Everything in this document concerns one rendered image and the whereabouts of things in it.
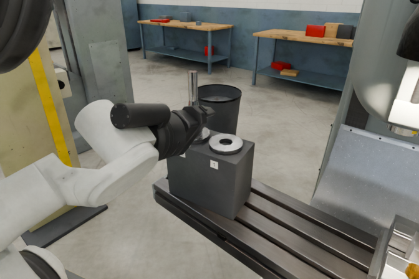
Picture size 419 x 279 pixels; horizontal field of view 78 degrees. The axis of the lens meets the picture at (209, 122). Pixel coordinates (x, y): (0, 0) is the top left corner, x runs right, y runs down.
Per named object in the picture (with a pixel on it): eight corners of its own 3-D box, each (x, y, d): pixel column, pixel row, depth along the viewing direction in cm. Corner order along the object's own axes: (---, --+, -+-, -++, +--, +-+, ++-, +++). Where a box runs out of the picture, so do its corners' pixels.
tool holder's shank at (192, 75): (199, 114, 69) (198, 73, 64) (187, 114, 69) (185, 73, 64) (199, 109, 71) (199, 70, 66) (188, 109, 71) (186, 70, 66)
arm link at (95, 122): (156, 172, 46) (106, 191, 35) (119, 131, 49) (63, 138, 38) (192, 123, 42) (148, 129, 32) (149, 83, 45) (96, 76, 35)
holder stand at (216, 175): (232, 222, 70) (236, 160, 61) (168, 192, 80) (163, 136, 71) (250, 194, 79) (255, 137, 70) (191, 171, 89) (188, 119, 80)
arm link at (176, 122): (184, 165, 57) (151, 180, 46) (156, 136, 60) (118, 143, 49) (218, 122, 53) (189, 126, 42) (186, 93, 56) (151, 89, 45)
